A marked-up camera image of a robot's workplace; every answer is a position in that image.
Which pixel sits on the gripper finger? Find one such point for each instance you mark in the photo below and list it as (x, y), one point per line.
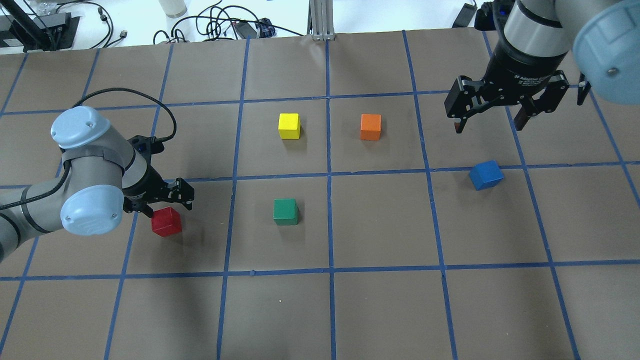
(146, 210)
(459, 124)
(186, 193)
(525, 113)

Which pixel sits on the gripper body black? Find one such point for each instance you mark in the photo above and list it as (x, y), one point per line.
(522, 68)
(143, 183)

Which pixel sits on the red wooden block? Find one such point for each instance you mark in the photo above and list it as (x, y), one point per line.
(166, 222)

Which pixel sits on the blue wooden block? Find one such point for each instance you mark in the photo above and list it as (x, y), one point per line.
(486, 175)

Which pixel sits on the orange wooden block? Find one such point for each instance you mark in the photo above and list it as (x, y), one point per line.
(370, 128)

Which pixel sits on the green wooden block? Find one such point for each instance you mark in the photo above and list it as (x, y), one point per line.
(285, 212)

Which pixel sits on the yellow wooden block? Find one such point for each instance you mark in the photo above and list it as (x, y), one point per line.
(289, 126)

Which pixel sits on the black power adapter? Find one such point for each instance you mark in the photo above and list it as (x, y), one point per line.
(465, 16)

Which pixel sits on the white cardboard tube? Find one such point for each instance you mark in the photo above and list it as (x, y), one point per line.
(173, 9)

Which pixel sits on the aluminium frame post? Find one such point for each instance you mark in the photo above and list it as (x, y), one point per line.
(320, 24)

